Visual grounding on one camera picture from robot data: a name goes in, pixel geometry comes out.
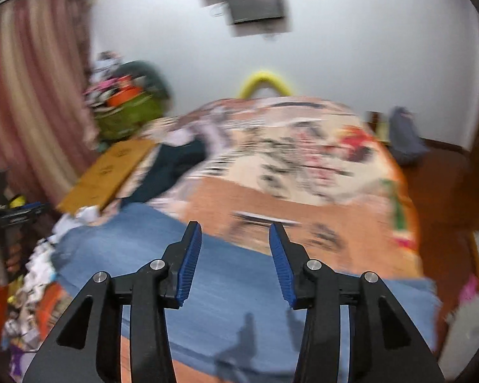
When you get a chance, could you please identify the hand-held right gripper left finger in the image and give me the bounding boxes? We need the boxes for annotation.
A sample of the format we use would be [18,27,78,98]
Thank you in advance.
[24,221,203,383]

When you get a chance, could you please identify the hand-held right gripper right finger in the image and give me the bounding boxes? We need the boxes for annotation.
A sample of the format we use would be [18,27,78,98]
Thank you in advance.
[269,221,445,383]

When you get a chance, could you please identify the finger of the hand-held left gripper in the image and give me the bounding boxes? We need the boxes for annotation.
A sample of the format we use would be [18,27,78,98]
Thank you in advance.
[0,203,52,220]

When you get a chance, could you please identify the blue jeans pants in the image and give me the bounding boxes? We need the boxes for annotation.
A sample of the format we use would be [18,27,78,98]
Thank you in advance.
[50,203,442,383]

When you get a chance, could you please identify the person's left hand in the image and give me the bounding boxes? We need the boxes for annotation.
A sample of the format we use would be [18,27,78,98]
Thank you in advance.
[3,241,25,278]

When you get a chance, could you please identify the white crumpled cloth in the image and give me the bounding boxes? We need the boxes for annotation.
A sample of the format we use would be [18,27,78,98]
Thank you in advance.
[52,205,100,244]

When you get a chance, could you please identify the heap of assorted cloths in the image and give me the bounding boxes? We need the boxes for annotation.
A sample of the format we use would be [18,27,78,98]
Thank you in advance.
[0,239,72,368]

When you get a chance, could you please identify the printed blanket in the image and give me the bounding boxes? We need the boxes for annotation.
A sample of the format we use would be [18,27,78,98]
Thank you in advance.
[116,96,440,383]

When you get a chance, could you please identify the dark teal cloth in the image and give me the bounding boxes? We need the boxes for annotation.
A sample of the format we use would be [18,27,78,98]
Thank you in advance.
[120,139,208,204]

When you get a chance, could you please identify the striped pink curtain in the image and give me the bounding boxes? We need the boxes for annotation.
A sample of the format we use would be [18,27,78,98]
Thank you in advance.
[0,0,100,216]

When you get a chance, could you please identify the green fabric hamper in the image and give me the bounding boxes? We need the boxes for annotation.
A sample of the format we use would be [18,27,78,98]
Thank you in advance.
[94,96,164,140]

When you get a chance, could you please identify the orange box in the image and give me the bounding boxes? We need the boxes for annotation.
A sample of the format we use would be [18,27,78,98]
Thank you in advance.
[108,86,142,106]

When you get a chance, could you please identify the pile of mixed clothes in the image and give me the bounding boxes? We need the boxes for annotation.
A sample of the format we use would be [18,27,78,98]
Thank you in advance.
[84,52,136,108]

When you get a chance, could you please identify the grey bag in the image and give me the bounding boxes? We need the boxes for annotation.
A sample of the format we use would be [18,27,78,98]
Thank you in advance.
[387,107,430,164]

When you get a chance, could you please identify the grey long pillow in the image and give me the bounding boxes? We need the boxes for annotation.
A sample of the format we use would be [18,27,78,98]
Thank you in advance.
[120,61,174,104]

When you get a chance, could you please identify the yellow foam arch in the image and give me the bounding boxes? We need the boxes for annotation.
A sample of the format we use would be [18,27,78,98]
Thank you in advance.
[239,71,294,98]

